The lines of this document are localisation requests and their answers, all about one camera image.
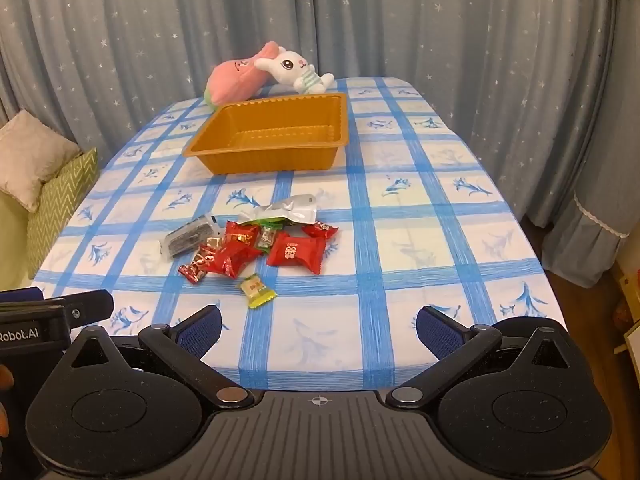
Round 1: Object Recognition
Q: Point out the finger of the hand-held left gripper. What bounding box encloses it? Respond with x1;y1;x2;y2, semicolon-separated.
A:
0;287;44;305
64;290;114;329

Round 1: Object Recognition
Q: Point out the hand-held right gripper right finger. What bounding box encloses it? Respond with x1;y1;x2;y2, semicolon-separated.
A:
385;305;571;409

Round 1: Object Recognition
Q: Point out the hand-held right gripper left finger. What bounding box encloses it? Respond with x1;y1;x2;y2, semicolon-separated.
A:
67;305;255;409

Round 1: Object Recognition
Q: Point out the red gold candy wrapper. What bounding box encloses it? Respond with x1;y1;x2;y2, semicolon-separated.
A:
178;236;226;284

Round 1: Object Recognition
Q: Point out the yellow green candy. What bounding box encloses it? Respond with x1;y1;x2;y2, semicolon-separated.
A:
236;273;277;309

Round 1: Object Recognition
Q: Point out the clear packet of dark snack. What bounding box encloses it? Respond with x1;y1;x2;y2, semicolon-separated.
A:
160;215;221;261

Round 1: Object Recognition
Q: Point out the small brown green packet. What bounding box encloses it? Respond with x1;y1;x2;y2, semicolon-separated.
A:
256;226;281;252

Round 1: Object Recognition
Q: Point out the large red snack packet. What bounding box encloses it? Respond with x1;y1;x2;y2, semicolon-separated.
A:
266;232;335;275

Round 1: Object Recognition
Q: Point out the silver snack packet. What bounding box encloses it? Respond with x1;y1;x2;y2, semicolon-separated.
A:
237;194;318;226

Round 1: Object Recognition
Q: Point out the small red candy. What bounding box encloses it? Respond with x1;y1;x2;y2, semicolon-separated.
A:
301;222;339;240

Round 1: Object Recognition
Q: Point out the golden plastic tray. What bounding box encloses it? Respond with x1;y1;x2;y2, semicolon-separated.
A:
186;92;351;176

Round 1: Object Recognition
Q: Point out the person's left hand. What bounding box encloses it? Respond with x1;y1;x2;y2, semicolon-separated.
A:
0;364;15;438

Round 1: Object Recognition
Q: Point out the green sofa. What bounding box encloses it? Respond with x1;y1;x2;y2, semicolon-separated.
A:
0;192;36;293

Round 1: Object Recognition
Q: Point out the blue checked tablecloth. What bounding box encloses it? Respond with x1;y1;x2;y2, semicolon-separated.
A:
30;76;568;393

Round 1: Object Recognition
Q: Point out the green zigzag cushion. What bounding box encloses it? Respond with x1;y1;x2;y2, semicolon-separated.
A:
26;147;99;281

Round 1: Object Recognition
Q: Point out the beige cushion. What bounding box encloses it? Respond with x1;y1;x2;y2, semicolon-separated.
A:
0;109;81;213

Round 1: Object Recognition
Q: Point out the curtain with lace trim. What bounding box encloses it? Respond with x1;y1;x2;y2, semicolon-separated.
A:
542;0;640;290

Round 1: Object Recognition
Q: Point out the pink plush toy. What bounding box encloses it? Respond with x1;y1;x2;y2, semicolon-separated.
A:
204;41;281;107

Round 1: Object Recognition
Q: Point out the white rabbit plush toy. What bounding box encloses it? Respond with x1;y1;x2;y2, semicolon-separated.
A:
255;46;335;96

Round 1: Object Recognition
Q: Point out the grey-blue star curtain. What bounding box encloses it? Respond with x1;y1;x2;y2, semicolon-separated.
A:
0;0;621;226

